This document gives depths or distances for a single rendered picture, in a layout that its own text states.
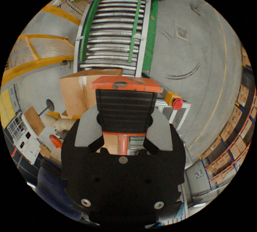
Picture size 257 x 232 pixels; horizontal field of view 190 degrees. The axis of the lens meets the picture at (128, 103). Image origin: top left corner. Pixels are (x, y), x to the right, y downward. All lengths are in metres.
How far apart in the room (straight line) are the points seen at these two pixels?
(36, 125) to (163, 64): 2.82
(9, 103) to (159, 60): 8.15
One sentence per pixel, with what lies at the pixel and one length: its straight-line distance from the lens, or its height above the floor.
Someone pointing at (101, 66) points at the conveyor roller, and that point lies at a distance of 0.86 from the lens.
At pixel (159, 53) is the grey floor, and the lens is 1.48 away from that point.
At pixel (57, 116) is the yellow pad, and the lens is 0.43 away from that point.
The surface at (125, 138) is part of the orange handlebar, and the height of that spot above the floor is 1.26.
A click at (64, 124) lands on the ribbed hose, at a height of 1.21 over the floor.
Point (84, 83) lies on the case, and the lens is 0.49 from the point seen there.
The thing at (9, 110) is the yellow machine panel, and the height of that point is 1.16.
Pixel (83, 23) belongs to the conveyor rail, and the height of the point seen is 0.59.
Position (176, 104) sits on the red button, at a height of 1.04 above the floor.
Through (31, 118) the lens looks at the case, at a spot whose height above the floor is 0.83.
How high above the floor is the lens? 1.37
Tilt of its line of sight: 62 degrees down
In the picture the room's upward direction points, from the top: 179 degrees clockwise
